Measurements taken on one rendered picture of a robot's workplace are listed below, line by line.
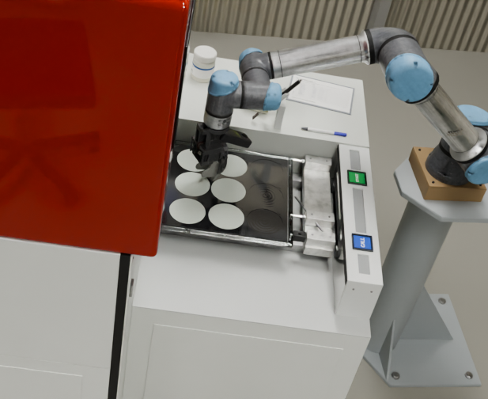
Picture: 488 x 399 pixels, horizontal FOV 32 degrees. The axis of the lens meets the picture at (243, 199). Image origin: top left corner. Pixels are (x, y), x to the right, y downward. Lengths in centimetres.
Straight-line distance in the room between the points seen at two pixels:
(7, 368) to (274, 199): 87
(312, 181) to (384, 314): 77
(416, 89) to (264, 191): 53
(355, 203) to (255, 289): 38
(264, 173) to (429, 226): 62
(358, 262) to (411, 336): 117
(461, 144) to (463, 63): 262
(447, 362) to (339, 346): 114
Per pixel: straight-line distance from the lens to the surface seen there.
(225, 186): 245
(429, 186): 270
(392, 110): 452
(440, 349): 343
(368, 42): 237
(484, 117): 265
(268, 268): 236
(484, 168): 253
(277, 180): 251
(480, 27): 515
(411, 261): 295
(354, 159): 257
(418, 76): 226
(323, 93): 278
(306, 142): 260
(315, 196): 252
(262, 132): 257
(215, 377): 243
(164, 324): 227
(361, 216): 239
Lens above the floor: 254
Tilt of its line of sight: 42 degrees down
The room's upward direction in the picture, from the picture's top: 12 degrees clockwise
